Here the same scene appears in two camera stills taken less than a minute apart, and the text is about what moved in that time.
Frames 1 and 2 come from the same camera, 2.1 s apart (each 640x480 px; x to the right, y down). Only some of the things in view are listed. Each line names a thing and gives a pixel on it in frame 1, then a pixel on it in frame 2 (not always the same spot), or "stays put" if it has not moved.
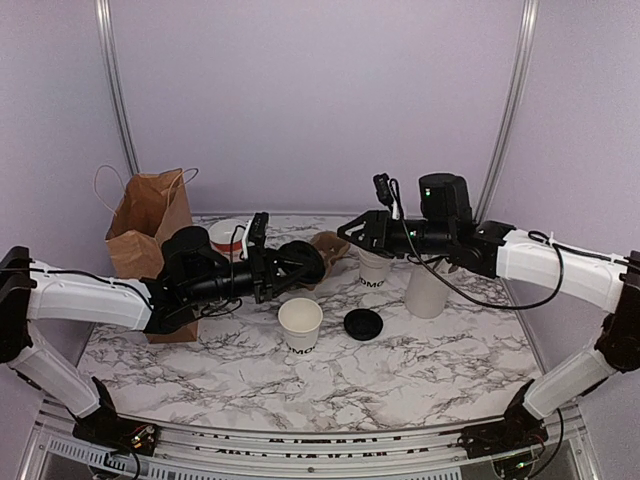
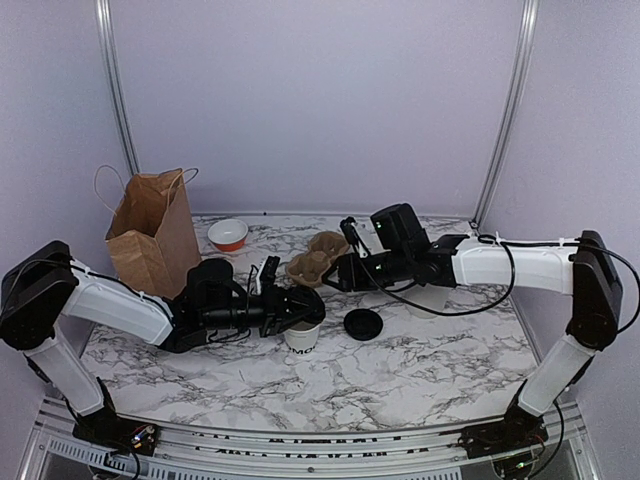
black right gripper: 375,221 to 350,278
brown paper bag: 144,213 stays put
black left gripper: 264,271 to 274,307
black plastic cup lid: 363,324 stays put
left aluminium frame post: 113,66 stays put
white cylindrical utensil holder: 425,294 stays put
